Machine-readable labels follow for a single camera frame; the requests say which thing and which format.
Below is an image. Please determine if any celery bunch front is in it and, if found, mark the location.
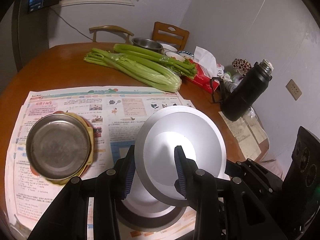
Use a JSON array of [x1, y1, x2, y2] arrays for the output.
[[84, 48, 182, 93]]

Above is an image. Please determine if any wall power outlet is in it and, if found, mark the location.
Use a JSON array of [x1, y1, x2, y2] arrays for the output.
[[285, 79, 302, 101]]

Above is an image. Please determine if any celery bunch rear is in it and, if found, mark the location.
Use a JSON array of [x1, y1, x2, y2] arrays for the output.
[[113, 43, 197, 79]]

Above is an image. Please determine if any paper sheet right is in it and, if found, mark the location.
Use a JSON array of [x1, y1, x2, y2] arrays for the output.
[[219, 107, 269, 160]]

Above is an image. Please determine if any leopard pattern hair tie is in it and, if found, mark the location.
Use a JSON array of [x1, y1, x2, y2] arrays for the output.
[[231, 58, 253, 76]]

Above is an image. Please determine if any black thermos bottle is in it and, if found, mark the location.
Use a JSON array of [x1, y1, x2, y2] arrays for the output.
[[210, 59, 274, 121]]

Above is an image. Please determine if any wooden slat back chair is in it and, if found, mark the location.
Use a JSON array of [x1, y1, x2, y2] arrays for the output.
[[151, 22, 190, 50]]

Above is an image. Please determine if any small steel bowl far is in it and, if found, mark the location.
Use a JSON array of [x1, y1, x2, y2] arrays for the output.
[[131, 37, 163, 53]]

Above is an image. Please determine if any black power cable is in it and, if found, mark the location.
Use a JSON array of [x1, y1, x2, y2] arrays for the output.
[[48, 6, 94, 43]]

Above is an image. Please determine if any blue box on shelf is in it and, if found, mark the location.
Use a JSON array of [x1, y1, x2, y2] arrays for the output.
[[28, 0, 44, 13]]

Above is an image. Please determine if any yellow shell shaped plate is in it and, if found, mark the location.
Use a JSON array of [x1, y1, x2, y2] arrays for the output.
[[43, 111, 94, 185]]

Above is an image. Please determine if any celery bunch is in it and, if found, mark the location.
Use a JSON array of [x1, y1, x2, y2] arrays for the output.
[[84, 48, 182, 93], [113, 43, 197, 79]]

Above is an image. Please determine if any grey refrigerator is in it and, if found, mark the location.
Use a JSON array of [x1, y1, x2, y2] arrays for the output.
[[1, 0, 49, 90]]

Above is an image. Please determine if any large steel bowl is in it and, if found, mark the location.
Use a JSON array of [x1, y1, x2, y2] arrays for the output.
[[115, 200, 186, 232]]

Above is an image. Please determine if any red tissue box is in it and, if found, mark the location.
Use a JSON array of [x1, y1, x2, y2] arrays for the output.
[[189, 46, 224, 93]]

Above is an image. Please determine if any shallow steel plate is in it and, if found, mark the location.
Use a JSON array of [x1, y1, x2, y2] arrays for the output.
[[25, 114, 87, 180]]

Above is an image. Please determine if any curved wooden chair far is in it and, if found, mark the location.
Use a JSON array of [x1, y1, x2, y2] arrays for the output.
[[89, 25, 134, 44]]

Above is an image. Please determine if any white blue ceramic bowl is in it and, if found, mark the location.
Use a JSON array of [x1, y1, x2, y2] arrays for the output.
[[165, 51, 194, 62]]

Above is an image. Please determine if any instant noodle cup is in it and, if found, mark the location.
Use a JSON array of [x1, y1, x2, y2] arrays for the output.
[[135, 106, 227, 207], [122, 173, 175, 218]]

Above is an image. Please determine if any newspaper mat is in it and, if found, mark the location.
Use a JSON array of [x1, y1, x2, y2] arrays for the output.
[[4, 86, 192, 239]]

